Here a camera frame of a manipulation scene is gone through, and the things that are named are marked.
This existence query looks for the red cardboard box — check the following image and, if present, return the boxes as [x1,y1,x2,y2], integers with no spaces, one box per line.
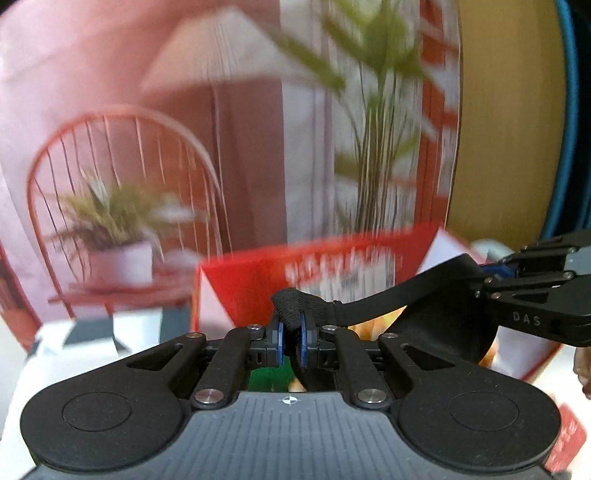
[191,222,565,384]

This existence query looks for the black cloth strap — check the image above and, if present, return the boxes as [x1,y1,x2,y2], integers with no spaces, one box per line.
[269,252,502,370]

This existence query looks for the printed room backdrop poster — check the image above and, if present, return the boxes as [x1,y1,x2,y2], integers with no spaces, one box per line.
[0,0,463,351]

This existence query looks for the person's right hand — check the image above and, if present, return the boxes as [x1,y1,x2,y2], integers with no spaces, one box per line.
[573,347,591,399]

